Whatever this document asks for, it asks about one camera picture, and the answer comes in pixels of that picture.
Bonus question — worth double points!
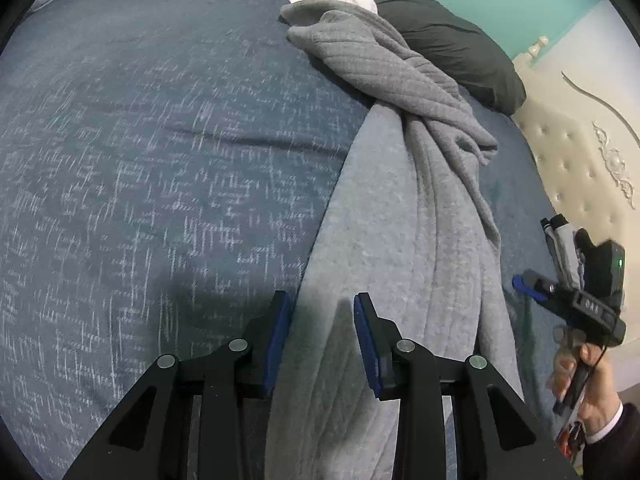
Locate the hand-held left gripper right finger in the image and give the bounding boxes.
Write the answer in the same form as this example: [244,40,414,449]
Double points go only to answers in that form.
[352,292,581,480]

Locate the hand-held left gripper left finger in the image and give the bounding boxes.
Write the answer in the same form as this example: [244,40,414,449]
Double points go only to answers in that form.
[62,290,296,480]

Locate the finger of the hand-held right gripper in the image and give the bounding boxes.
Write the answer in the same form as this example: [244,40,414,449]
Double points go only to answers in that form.
[512,269,556,305]

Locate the grey fleece-lined pants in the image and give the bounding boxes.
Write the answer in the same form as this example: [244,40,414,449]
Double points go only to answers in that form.
[267,0,526,480]

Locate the person's right hand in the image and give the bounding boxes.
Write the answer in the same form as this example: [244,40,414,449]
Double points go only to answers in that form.
[548,331,623,442]

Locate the cream tufted headboard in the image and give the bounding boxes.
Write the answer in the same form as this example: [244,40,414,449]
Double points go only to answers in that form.
[510,35,640,361]

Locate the blue flecked bed blanket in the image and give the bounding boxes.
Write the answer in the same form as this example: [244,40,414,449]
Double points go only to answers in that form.
[0,0,566,480]

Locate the cream bedpost finial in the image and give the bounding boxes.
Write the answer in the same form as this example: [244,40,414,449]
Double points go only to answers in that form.
[525,35,551,62]

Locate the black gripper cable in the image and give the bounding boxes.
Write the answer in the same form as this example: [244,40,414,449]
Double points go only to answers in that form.
[585,344,610,386]

